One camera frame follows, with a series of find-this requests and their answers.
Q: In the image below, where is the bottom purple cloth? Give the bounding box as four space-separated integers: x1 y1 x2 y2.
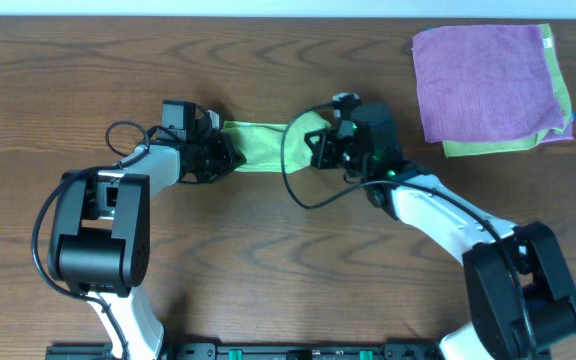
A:
541 122 574 143

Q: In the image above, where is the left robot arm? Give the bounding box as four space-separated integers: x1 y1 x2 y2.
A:
37 104 244 359

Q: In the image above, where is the purple microfiber cloth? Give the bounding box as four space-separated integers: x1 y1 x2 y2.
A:
412 25 564 143

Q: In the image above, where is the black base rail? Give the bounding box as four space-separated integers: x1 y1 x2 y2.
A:
45 341 552 360

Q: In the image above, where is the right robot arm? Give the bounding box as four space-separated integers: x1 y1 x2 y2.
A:
304 124 576 359

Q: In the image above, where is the right black cable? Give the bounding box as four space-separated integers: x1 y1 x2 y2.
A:
280 102 384 210

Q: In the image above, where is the green microfiber cloth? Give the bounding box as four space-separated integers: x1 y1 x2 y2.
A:
223 112 331 173

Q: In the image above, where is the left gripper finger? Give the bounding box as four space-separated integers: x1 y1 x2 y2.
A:
202 157 246 184
221 132 246 161

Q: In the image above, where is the lower green cloth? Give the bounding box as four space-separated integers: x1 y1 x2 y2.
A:
442 24 574 158

